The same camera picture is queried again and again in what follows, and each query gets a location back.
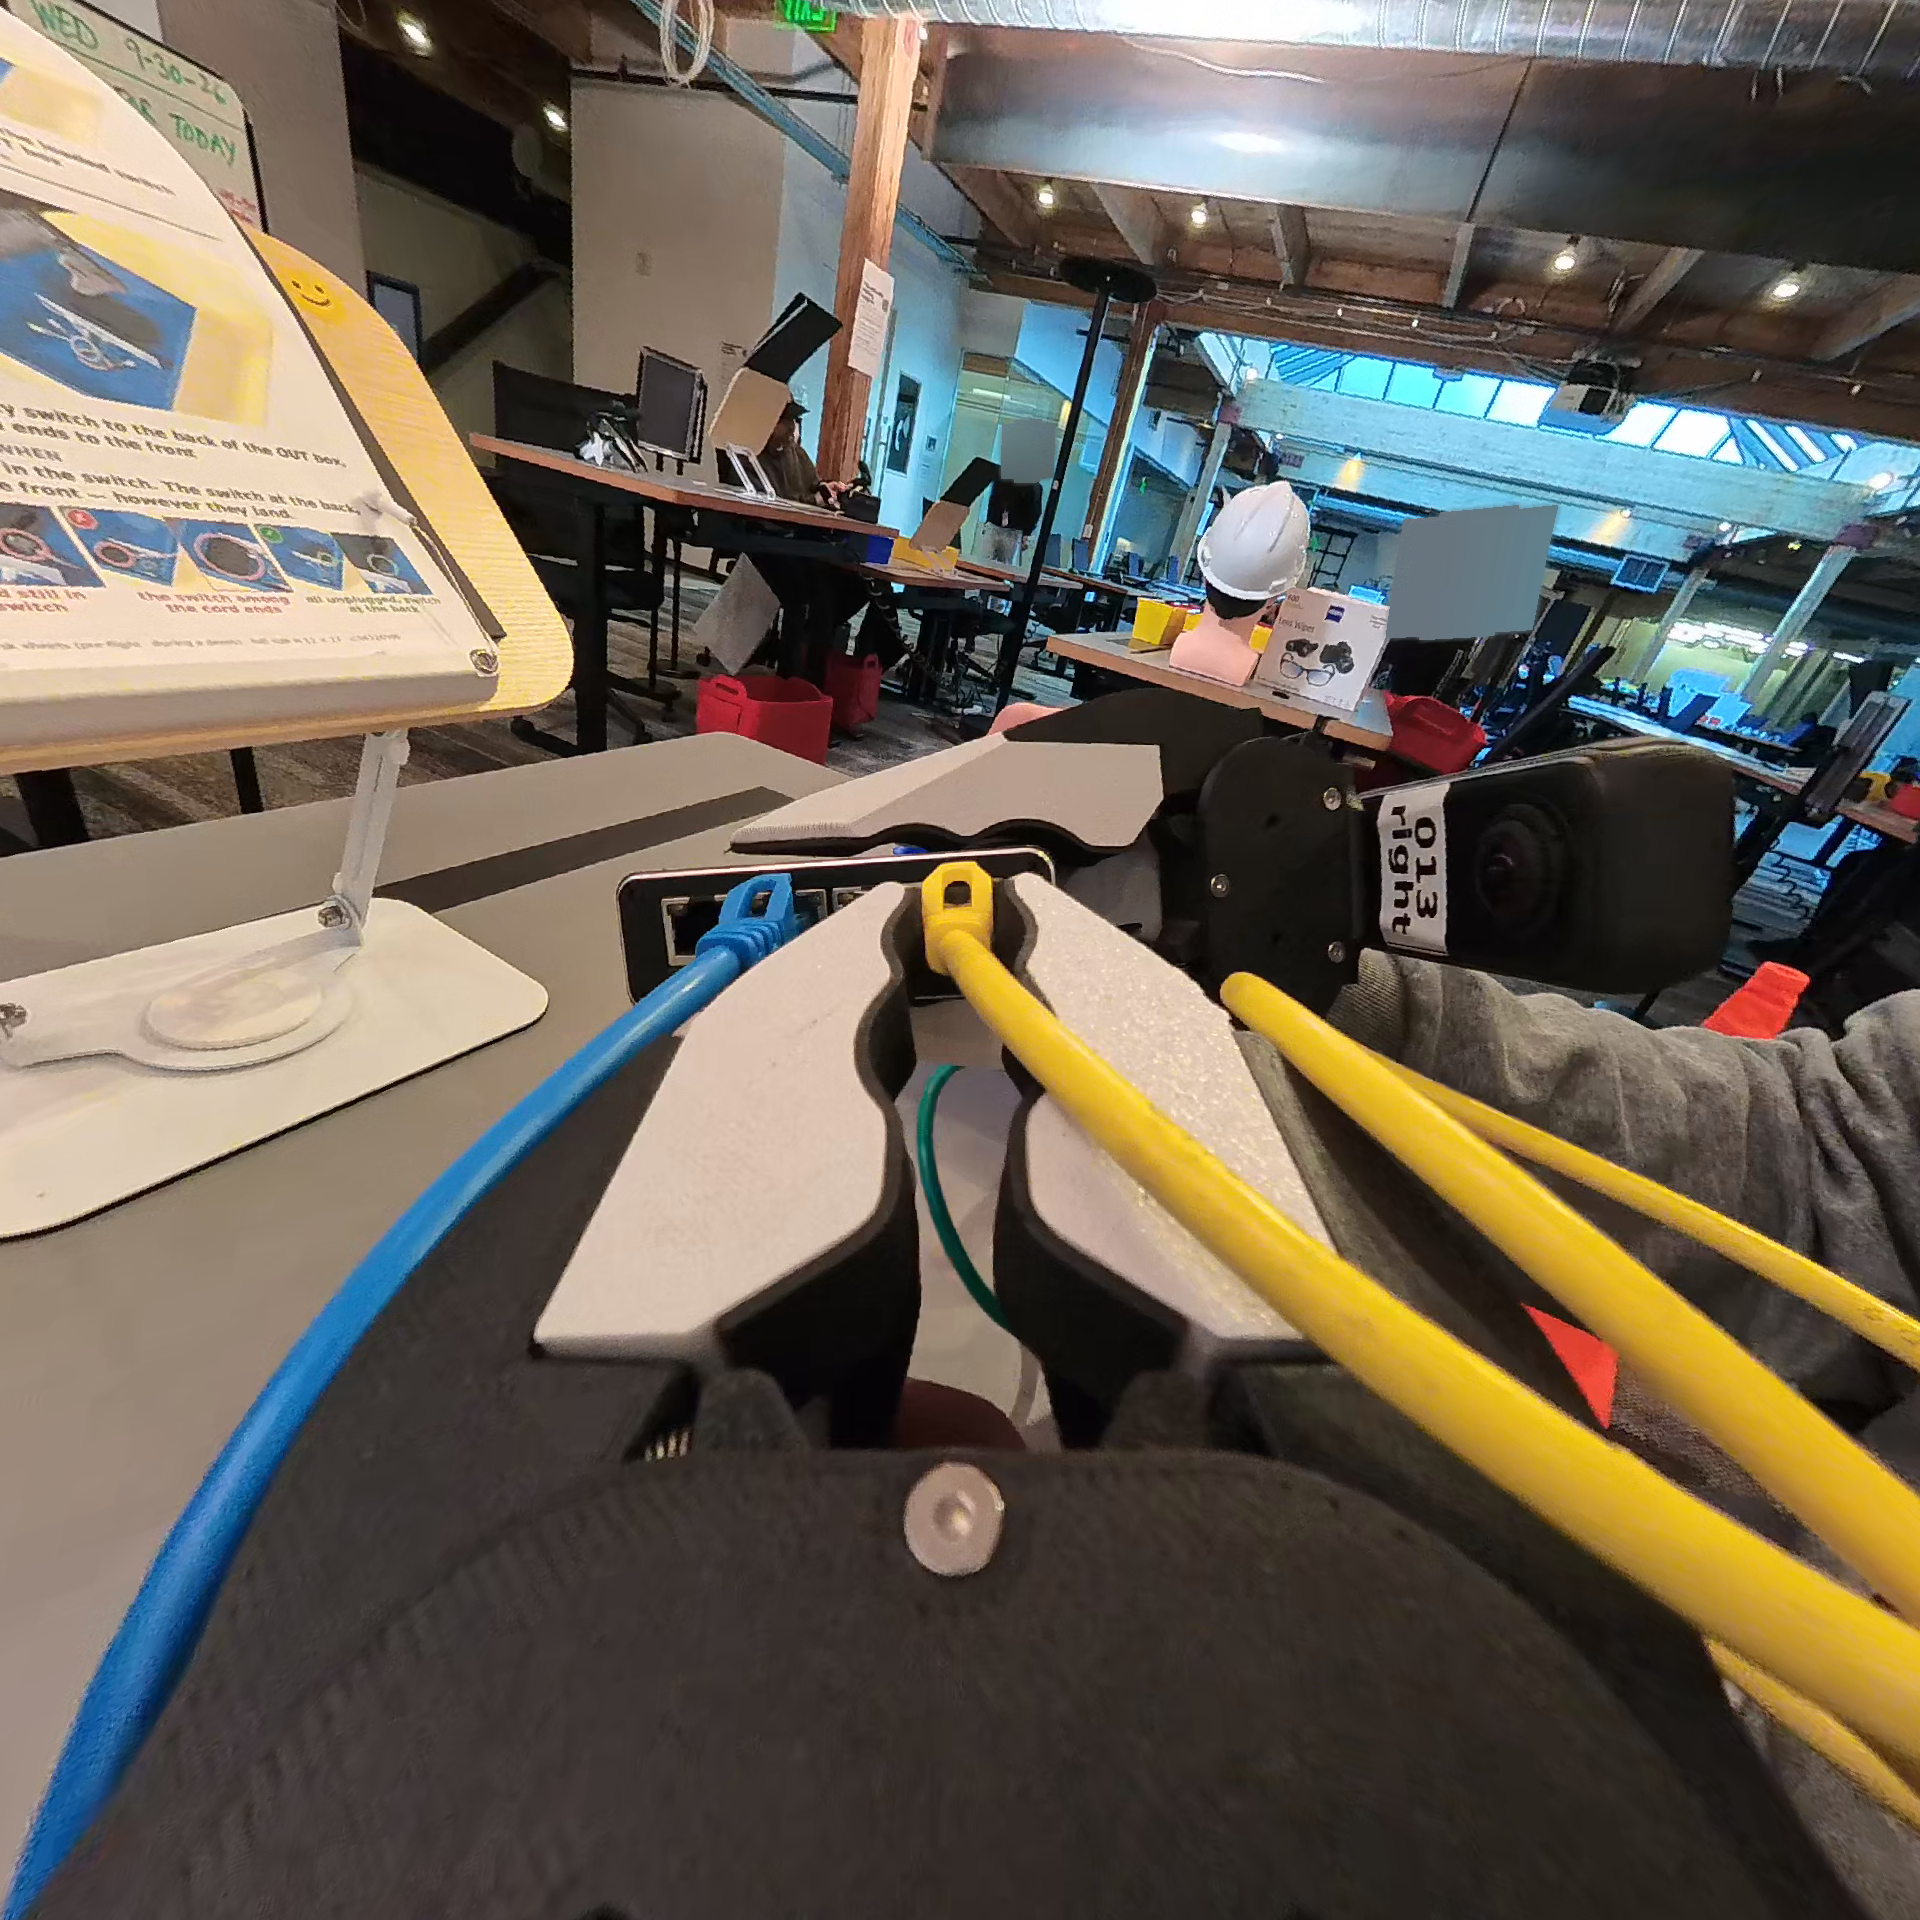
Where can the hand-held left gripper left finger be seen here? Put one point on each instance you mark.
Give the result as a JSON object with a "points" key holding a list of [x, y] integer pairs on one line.
{"points": [[735, 1170]]}

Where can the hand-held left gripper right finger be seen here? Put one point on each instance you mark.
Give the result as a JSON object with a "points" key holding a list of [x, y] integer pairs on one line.
{"points": [[1118, 1267]]}

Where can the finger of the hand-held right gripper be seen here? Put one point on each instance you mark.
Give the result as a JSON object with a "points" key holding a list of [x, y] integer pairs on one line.
{"points": [[1019, 786], [1132, 914]]}

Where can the black ethernet switch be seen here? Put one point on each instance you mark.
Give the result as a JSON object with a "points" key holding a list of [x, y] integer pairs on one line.
{"points": [[652, 968]]}

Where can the person's right forearm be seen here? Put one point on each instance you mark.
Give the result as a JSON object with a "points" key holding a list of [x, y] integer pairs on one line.
{"points": [[1650, 1140]]}

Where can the person's right hand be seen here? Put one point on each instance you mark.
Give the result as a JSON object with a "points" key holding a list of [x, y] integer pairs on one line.
{"points": [[1023, 718]]}

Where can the red fabric bin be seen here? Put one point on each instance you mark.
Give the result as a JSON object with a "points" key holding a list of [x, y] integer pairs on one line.
{"points": [[856, 690], [1434, 734], [764, 721]]}

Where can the white printed glasses box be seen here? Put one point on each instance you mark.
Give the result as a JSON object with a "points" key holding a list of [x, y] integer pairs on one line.
{"points": [[1320, 660]]}

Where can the yellow plastic bin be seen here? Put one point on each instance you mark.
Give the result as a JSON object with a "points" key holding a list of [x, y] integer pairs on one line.
{"points": [[1162, 621]]}

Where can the pink mannequin head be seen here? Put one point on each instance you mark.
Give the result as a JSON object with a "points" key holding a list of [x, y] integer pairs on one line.
{"points": [[1214, 651]]}

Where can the white hard hat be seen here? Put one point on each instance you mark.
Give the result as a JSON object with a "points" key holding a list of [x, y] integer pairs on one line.
{"points": [[1257, 540]]}

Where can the white sheet stand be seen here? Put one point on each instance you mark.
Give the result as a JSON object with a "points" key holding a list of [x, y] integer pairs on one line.
{"points": [[299, 1049]]}

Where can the tilted display board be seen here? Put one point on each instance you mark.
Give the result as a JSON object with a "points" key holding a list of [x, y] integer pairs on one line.
{"points": [[751, 412]]}

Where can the orange cone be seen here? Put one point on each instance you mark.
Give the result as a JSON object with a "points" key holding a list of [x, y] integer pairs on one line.
{"points": [[1763, 1001], [1575, 1357]]}

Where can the white paper notice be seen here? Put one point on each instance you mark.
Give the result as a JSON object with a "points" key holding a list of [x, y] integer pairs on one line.
{"points": [[871, 315]]}

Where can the black computer monitor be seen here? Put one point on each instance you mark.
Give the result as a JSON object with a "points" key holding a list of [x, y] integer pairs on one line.
{"points": [[668, 405]]}

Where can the long wooden desk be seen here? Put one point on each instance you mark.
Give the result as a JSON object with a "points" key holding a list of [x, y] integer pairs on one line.
{"points": [[599, 468]]}

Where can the ceiling projector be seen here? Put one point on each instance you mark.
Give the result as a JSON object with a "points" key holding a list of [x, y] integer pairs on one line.
{"points": [[1588, 403]]}

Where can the wooden column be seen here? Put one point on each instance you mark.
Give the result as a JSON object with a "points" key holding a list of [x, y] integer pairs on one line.
{"points": [[878, 148]]}

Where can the laminated instruction sheet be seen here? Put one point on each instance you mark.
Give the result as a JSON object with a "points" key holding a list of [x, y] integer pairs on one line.
{"points": [[224, 451]]}

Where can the whiteboard with green writing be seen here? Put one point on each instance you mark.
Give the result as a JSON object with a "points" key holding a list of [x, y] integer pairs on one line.
{"points": [[182, 89]]}

